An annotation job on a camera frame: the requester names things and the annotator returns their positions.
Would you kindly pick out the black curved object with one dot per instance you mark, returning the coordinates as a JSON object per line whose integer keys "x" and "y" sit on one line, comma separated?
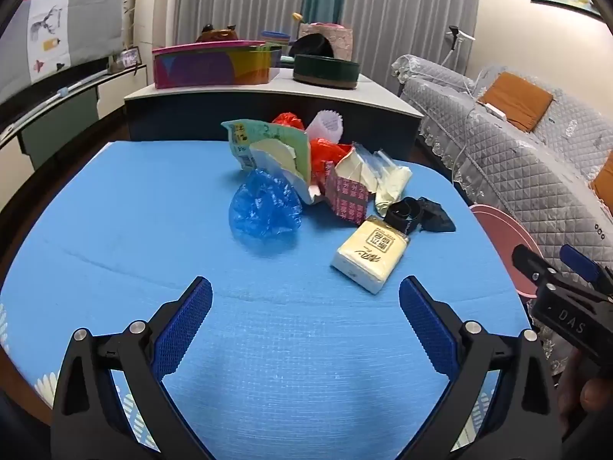
{"x": 311, "y": 45}

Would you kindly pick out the pink lace basket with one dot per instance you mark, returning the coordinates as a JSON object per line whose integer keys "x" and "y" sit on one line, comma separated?
{"x": 341, "y": 40}

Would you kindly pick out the green snack packet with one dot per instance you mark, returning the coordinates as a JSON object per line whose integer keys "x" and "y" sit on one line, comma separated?
{"x": 268, "y": 134}

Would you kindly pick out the brown round ornament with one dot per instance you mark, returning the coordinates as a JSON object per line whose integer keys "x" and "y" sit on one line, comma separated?
{"x": 215, "y": 33}

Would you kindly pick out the grey television dust cover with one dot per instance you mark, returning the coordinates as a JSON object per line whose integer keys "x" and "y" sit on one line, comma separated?
{"x": 57, "y": 33}

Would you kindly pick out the blue plastic bag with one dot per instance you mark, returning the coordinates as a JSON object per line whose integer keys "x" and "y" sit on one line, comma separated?
{"x": 263, "y": 206}

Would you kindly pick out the pink plastic basin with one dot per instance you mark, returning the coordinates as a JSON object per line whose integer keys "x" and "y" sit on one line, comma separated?
{"x": 503, "y": 235}

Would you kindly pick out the red plastic bag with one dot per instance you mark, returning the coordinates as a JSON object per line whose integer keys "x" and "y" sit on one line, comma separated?
{"x": 328, "y": 153}

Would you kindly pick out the person's right hand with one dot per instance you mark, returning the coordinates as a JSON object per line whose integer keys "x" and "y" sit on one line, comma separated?
{"x": 591, "y": 395}

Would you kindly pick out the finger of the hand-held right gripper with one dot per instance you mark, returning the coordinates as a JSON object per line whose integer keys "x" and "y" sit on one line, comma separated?
{"x": 580, "y": 262}
{"x": 529, "y": 263}

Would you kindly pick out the yellow artificial flower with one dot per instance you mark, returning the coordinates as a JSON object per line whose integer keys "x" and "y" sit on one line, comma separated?
{"x": 298, "y": 17}

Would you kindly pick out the colourful tin box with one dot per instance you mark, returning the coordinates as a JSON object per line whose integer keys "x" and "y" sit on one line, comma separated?
{"x": 210, "y": 64}

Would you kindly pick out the white coffee table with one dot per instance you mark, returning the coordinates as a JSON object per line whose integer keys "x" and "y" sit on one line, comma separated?
{"x": 287, "y": 93}

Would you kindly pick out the black cloth pouch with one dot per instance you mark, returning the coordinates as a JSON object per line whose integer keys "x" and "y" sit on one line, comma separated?
{"x": 436, "y": 220}

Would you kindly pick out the white power strip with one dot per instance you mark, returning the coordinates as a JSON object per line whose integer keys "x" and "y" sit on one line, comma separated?
{"x": 493, "y": 110}

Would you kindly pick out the white floor lamp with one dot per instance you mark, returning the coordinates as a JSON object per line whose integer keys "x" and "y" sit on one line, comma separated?
{"x": 455, "y": 38}

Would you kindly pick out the small photo frame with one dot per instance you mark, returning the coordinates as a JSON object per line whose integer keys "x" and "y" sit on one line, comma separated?
{"x": 130, "y": 57}

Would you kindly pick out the clear plastic bag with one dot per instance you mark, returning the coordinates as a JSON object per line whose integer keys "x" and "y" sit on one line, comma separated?
{"x": 392, "y": 182}

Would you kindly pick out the dark green round tray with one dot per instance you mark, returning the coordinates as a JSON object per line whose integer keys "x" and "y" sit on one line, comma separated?
{"x": 325, "y": 72}

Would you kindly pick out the stack of coloured bowls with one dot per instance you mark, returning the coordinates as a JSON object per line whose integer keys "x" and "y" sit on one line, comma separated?
{"x": 275, "y": 38}

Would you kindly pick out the yellow tissue packet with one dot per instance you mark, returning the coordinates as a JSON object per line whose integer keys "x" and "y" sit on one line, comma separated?
{"x": 368, "y": 254}

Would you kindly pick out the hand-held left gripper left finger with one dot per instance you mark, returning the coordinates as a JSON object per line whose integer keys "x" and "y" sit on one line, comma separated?
{"x": 184, "y": 330}

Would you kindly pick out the black toothed belt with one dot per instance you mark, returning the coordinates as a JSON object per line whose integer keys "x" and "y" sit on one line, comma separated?
{"x": 390, "y": 216}

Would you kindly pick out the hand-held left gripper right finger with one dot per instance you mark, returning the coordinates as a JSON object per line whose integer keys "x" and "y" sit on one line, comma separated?
{"x": 428, "y": 330}

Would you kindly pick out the grey curtain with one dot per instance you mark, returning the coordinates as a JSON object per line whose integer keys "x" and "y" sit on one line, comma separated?
{"x": 412, "y": 9}
{"x": 239, "y": 0}

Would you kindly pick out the grey quilted sofa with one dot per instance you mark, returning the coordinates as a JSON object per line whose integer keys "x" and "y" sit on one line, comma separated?
{"x": 503, "y": 167}

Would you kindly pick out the red patterned carton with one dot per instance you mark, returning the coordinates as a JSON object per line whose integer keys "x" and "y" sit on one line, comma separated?
{"x": 347, "y": 201}

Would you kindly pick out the orange cushion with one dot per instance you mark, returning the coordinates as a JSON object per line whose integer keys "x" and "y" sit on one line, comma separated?
{"x": 517, "y": 100}
{"x": 604, "y": 179}

